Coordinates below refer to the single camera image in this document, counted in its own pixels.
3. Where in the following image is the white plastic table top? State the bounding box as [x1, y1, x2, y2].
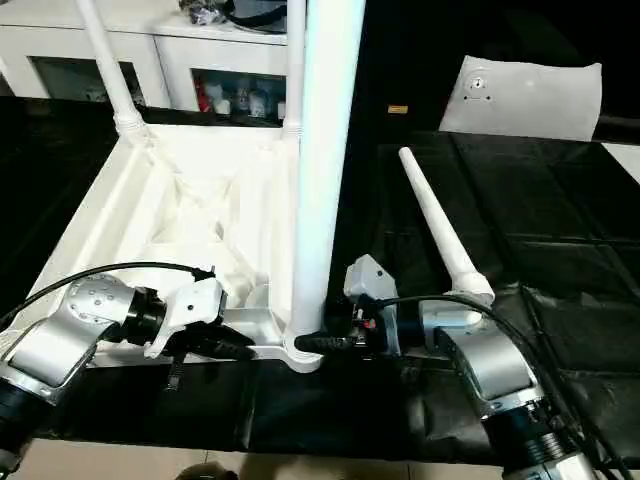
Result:
[8, 122, 327, 376]

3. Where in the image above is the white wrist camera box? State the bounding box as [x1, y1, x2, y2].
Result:
[343, 254, 399, 331]
[145, 277, 229, 359]

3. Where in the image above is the grey clutter pile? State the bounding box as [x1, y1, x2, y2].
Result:
[180, 0, 233, 27]

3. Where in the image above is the black work mat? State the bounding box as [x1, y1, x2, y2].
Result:
[0, 98, 640, 466]

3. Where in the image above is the white cabinet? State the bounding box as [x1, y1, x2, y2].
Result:
[0, 0, 301, 125]

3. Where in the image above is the white flat board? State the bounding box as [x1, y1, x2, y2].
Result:
[600, 142, 640, 187]

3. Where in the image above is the grey bag on cabinet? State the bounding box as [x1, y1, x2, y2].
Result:
[225, 0, 290, 31]

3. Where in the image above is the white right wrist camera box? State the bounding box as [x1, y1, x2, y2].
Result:
[343, 254, 399, 331]

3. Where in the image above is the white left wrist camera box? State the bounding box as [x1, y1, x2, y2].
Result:
[145, 277, 229, 359]

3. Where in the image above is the white plastic table leg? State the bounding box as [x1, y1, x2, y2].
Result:
[283, 0, 307, 143]
[398, 147, 497, 307]
[289, 0, 367, 347]
[75, 0, 154, 147]

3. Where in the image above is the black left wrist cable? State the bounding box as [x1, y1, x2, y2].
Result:
[0, 262, 217, 331]

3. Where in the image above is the white plastic bag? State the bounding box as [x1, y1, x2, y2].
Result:
[438, 55, 605, 141]

